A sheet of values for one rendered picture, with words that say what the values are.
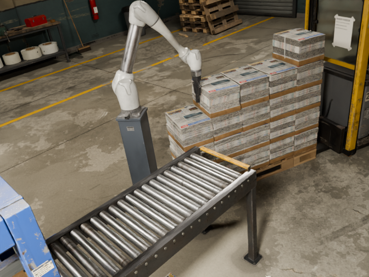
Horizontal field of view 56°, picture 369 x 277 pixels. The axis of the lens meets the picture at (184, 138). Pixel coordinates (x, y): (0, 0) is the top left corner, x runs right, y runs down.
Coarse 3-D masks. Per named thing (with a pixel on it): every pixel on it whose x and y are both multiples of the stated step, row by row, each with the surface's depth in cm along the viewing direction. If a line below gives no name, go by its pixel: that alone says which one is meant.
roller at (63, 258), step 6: (54, 246) 189; (54, 252) 186; (60, 252) 184; (60, 258) 182; (66, 258) 180; (66, 264) 177; (72, 264) 176; (72, 270) 173; (78, 270) 173; (78, 276) 170; (84, 276) 169
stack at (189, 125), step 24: (288, 96) 317; (168, 120) 312; (192, 120) 293; (216, 120) 295; (240, 120) 306; (288, 120) 329; (192, 144) 295; (216, 144) 305; (240, 144) 316; (288, 144) 342; (240, 168) 329; (264, 168) 342; (288, 168) 357
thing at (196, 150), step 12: (180, 156) 252; (168, 168) 241; (144, 180) 232; (132, 192) 224; (144, 192) 231; (108, 204) 214; (84, 216) 207; (96, 216) 208; (72, 228) 200; (48, 240) 193; (72, 240) 201
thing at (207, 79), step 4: (208, 76) 312; (212, 76) 311; (216, 76) 310; (220, 76) 309; (224, 76) 308; (192, 80) 309; (200, 80) 306; (204, 80) 305; (208, 80) 304; (212, 80) 304; (192, 84) 310; (200, 84) 299; (192, 88) 314; (192, 92) 315; (192, 96) 318
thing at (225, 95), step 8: (208, 88) 287; (216, 88) 285; (224, 88) 284; (232, 88) 286; (240, 88) 288; (208, 96) 283; (216, 96) 283; (224, 96) 286; (232, 96) 290; (208, 104) 287; (216, 104) 288; (224, 104) 290; (232, 104) 293; (208, 112) 292
